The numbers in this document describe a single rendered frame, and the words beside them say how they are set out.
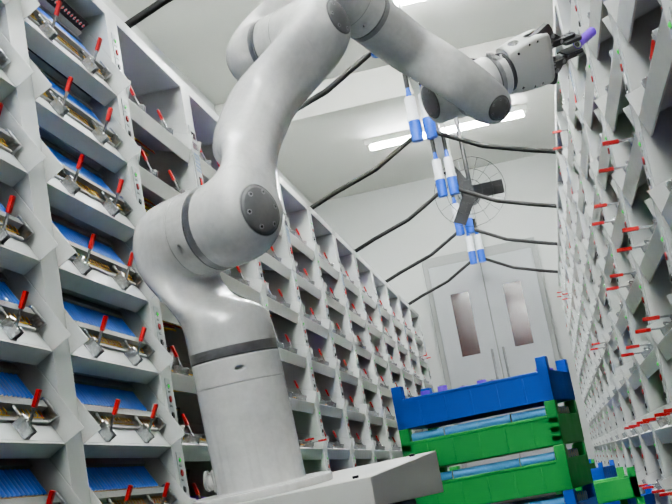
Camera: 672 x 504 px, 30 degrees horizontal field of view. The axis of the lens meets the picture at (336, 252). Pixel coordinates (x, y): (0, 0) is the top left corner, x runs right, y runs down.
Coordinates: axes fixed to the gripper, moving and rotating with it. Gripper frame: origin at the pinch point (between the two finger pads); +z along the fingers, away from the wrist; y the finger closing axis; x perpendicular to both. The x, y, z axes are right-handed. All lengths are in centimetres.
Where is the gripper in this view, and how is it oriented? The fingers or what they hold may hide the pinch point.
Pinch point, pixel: (569, 45)
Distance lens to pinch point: 243.6
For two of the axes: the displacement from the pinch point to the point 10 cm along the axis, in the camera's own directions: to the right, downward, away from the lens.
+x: 4.8, 3.3, -8.1
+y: 2.0, 8.6, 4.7
